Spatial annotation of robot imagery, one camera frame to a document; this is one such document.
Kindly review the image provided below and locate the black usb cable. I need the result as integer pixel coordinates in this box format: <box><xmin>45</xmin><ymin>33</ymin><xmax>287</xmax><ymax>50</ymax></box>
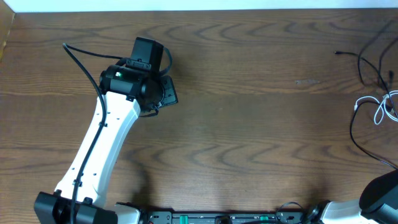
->
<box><xmin>356</xmin><ymin>21</ymin><xmax>398</xmax><ymax>90</ymax></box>
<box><xmin>334</xmin><ymin>50</ymin><xmax>398</xmax><ymax>170</ymax></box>

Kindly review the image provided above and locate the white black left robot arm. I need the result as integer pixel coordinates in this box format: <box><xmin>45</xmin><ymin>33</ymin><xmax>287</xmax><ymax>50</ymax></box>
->
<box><xmin>34</xmin><ymin>37</ymin><xmax>178</xmax><ymax>223</ymax></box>

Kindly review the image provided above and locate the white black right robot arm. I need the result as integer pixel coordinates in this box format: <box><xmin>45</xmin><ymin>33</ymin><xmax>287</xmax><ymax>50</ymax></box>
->
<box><xmin>303</xmin><ymin>170</ymin><xmax>397</xmax><ymax>224</ymax></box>

